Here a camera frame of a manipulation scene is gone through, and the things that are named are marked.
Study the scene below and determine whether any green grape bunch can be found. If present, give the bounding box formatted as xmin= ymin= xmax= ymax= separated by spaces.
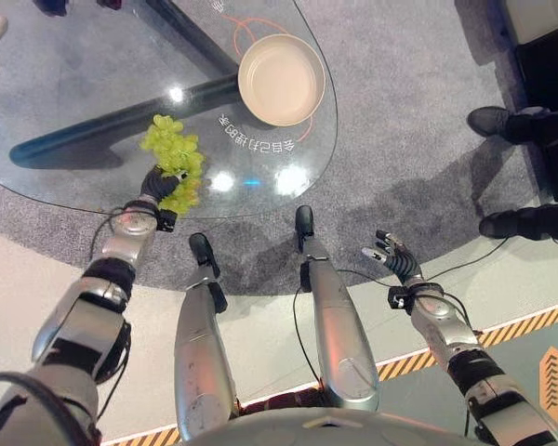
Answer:
xmin=139 ymin=114 xmax=206 ymax=217

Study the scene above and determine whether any person's leg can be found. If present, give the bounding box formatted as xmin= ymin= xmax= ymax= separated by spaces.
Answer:
xmin=504 ymin=106 xmax=558 ymax=162
xmin=523 ymin=202 xmax=558 ymax=243

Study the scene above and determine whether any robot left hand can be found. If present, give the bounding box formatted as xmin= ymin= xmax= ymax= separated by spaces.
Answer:
xmin=139 ymin=164 xmax=189 ymax=202

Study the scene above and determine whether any robot left leg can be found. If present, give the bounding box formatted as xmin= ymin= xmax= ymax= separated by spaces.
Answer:
xmin=173 ymin=232 xmax=239 ymax=444

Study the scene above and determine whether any beige round plate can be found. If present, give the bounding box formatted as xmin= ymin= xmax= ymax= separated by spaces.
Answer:
xmin=237 ymin=33 xmax=327 ymax=127

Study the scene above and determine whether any black table leg frame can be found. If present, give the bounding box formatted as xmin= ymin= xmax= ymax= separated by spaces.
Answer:
xmin=8 ymin=0 xmax=243 ymax=170

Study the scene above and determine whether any robot right leg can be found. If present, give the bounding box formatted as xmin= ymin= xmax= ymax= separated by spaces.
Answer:
xmin=294 ymin=204 xmax=381 ymax=413

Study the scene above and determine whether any robot leg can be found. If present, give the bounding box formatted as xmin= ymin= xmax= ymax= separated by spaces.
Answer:
xmin=173 ymin=232 xmax=239 ymax=444
xmin=294 ymin=204 xmax=381 ymax=413

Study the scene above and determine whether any black white furniture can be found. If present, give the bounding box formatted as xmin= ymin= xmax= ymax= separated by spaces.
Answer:
xmin=454 ymin=0 xmax=558 ymax=112

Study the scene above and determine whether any person's shoe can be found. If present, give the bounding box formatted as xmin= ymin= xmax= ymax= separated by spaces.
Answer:
xmin=478 ymin=209 xmax=531 ymax=241
xmin=467 ymin=106 xmax=512 ymax=138

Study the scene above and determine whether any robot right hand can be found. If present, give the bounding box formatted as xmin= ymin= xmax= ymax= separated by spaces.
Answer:
xmin=361 ymin=229 xmax=423 ymax=285

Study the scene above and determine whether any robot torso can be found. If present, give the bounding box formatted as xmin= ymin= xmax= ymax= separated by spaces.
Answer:
xmin=193 ymin=406 xmax=472 ymax=446

